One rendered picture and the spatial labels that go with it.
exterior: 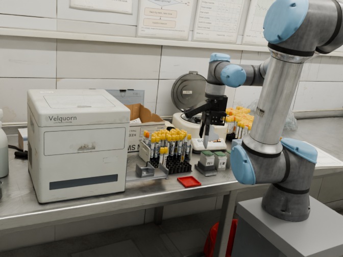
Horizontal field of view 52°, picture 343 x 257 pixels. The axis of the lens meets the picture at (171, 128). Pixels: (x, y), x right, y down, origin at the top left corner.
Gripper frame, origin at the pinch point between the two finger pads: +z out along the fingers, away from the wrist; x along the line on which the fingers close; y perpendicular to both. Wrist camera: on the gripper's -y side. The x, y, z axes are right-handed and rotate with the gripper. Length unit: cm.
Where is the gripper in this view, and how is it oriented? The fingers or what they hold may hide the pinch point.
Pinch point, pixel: (201, 142)
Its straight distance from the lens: 142.8
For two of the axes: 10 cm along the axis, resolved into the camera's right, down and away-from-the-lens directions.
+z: -1.1, 9.4, 3.2
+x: -0.7, -3.3, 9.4
